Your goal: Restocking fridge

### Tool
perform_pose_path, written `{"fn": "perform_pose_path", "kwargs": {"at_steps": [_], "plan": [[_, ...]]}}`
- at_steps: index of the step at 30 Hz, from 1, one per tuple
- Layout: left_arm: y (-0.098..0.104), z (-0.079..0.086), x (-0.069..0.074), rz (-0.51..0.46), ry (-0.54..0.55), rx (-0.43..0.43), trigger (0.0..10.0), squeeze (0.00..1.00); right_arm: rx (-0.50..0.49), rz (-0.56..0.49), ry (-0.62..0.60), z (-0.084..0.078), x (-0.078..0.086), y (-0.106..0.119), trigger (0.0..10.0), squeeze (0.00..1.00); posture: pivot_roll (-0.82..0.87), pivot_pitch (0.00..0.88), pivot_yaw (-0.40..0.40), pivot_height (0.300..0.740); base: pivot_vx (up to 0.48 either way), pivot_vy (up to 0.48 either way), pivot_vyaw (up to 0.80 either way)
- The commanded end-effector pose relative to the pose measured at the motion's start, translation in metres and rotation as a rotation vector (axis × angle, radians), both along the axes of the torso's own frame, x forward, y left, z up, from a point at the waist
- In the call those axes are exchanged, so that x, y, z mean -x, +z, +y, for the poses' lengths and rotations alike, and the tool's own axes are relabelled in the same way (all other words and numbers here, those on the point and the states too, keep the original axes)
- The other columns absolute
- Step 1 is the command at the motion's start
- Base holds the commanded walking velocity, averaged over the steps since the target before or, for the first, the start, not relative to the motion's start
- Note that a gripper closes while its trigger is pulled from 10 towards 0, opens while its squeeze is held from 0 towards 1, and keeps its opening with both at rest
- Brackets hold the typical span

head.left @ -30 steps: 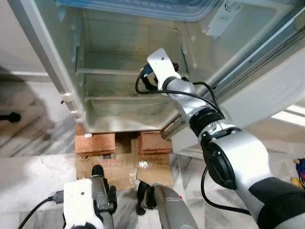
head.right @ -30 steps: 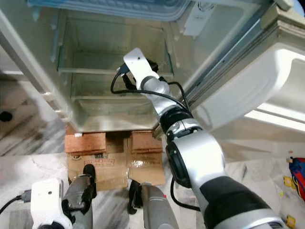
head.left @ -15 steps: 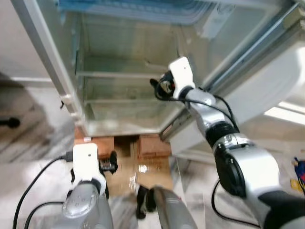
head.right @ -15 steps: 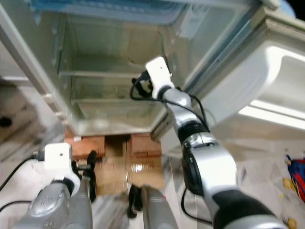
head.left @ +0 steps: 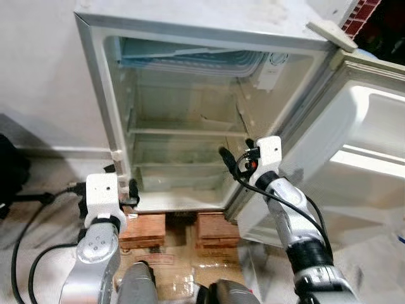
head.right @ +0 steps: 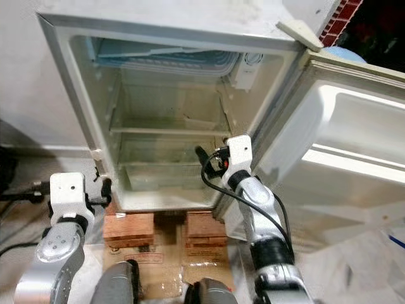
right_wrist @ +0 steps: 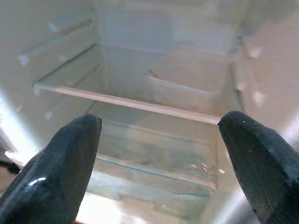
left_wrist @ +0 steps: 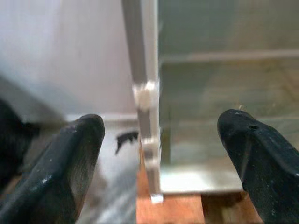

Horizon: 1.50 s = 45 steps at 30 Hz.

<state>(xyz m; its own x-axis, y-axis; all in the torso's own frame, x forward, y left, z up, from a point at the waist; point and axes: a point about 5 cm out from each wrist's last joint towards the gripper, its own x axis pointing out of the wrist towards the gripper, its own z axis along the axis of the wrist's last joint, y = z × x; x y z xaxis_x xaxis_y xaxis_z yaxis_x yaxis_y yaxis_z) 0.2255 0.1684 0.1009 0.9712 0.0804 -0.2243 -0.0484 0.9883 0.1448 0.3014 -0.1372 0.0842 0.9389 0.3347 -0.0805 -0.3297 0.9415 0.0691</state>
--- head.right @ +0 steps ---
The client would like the white fridge thermostat housing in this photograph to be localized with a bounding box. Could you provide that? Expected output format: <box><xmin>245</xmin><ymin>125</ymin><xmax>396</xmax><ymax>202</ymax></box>
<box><xmin>230</xmin><ymin>51</ymin><xmax>263</xmax><ymax>89</ymax></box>

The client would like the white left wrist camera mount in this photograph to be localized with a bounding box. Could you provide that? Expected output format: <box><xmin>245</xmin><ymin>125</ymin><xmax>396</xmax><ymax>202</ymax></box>
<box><xmin>49</xmin><ymin>172</ymin><xmax>94</xmax><ymax>221</ymax></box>

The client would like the pale blue freezer tray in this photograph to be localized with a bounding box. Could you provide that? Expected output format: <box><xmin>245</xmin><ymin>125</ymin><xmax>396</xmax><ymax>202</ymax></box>
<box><xmin>92</xmin><ymin>37</ymin><xmax>241</xmax><ymax>78</ymax></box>

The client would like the red brown brick stack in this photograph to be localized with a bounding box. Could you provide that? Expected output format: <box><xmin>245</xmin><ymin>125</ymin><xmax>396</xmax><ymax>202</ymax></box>
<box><xmin>184</xmin><ymin>212</ymin><xmax>230</xmax><ymax>249</ymax></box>
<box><xmin>103</xmin><ymin>213</ymin><xmax>156</xmax><ymax>250</ymax></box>

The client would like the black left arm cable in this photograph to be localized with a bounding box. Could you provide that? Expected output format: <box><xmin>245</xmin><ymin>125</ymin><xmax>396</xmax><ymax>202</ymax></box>
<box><xmin>0</xmin><ymin>182</ymin><xmax>53</xmax><ymax>254</ymax></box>

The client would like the grey robot left leg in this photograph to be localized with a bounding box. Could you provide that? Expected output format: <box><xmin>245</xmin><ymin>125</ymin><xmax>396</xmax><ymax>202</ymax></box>
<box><xmin>89</xmin><ymin>260</ymin><xmax>141</xmax><ymax>304</ymax></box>

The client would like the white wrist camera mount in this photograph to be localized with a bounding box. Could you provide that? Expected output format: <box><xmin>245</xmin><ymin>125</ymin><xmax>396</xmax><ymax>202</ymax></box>
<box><xmin>49</xmin><ymin>172</ymin><xmax>94</xmax><ymax>221</ymax></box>
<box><xmin>223</xmin><ymin>134</ymin><xmax>254</xmax><ymax>186</ymax></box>

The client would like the grey robot leg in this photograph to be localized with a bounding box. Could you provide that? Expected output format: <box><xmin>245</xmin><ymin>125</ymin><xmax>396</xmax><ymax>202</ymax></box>
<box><xmin>184</xmin><ymin>277</ymin><xmax>242</xmax><ymax>304</ymax></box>
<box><xmin>89</xmin><ymin>260</ymin><xmax>141</xmax><ymax>304</ymax></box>

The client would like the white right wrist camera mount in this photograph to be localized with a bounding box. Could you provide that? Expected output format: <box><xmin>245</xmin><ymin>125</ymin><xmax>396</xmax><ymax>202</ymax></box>
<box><xmin>223</xmin><ymin>134</ymin><xmax>254</xmax><ymax>186</ymax></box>

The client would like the brown cardboard sheet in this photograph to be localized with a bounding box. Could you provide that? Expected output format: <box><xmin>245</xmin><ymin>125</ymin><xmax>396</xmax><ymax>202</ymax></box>
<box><xmin>95</xmin><ymin>244</ymin><xmax>235</xmax><ymax>298</ymax></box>

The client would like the beige fridge hinge cover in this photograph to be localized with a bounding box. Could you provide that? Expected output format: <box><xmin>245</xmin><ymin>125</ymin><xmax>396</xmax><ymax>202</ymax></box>
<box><xmin>277</xmin><ymin>19</ymin><xmax>325</xmax><ymax>53</ymax></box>

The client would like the grey robot right leg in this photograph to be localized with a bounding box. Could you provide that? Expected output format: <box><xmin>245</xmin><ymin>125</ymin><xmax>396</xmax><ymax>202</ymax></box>
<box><xmin>184</xmin><ymin>277</ymin><xmax>242</xmax><ymax>304</ymax></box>

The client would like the grey fridge door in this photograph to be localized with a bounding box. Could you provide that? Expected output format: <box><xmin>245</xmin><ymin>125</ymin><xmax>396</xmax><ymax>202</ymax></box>
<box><xmin>218</xmin><ymin>47</ymin><xmax>405</xmax><ymax>251</ymax></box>

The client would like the small grey fridge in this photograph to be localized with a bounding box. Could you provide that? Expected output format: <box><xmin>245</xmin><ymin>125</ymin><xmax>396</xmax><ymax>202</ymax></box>
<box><xmin>36</xmin><ymin>0</ymin><xmax>325</xmax><ymax>215</ymax></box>

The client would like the clear crisper drawer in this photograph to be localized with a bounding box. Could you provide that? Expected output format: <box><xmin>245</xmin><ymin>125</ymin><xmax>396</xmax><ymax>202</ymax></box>
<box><xmin>119</xmin><ymin>166</ymin><xmax>219</xmax><ymax>210</ymax></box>

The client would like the clear fridge shelf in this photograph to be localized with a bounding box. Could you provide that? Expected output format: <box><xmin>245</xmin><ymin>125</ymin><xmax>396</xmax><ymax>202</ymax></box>
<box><xmin>109</xmin><ymin>125</ymin><xmax>232</xmax><ymax>137</ymax></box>
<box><xmin>117</xmin><ymin>158</ymin><xmax>206</xmax><ymax>169</ymax></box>

